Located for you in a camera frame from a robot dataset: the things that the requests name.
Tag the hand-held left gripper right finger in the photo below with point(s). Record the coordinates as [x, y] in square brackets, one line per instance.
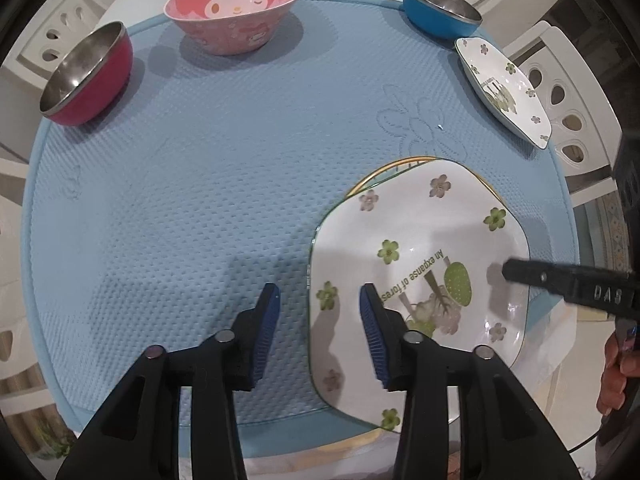
[371, 335]

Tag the light blue textured mat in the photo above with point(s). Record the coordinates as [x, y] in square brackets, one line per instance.
[200, 185]

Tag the blue steel bowl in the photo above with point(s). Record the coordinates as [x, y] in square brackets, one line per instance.
[430, 15]

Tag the pink cartoon bowl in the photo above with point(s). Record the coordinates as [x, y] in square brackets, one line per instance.
[235, 20]

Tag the red steel bowl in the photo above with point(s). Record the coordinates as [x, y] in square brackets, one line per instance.
[100, 85]

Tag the small floral white plate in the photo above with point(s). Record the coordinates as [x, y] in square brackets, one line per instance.
[495, 75]

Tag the person's right hand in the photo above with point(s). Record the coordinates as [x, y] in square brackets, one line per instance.
[611, 375]

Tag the gold-rimmed white plate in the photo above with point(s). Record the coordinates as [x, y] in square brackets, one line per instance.
[380, 177]

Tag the large floral white plate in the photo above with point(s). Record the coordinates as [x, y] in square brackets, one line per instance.
[440, 220]

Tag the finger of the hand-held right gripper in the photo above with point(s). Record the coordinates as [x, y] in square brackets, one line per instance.
[550, 280]

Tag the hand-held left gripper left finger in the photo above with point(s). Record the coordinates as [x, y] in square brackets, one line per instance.
[265, 330]

